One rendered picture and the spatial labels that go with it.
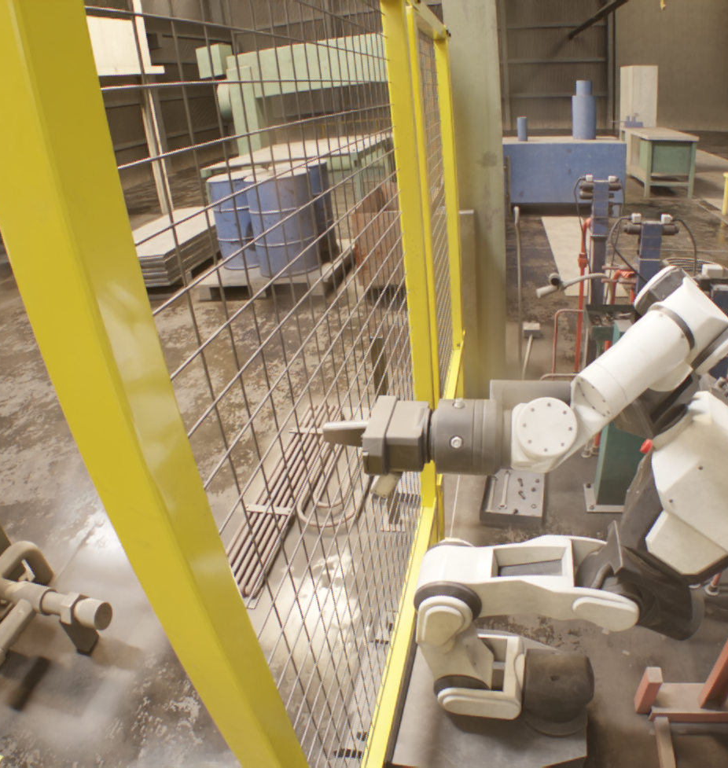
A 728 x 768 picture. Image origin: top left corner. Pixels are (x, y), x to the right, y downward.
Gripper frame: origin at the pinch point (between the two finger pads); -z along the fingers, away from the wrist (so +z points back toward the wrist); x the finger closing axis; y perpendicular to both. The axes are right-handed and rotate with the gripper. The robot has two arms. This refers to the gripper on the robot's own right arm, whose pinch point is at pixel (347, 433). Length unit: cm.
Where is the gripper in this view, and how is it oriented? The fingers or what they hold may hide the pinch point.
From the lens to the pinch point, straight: 68.6
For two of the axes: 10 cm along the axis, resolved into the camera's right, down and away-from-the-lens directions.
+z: 9.7, 0.2, -2.4
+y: -1.0, -8.7, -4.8
